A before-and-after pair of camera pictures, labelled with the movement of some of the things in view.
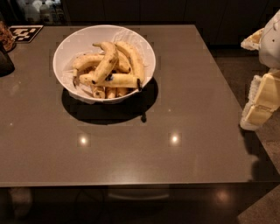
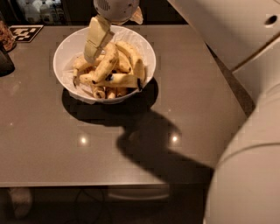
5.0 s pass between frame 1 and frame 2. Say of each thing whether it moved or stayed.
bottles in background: stayed
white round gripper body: moved
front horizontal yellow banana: stayed
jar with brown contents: stayed
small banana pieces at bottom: stayed
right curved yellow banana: stayed
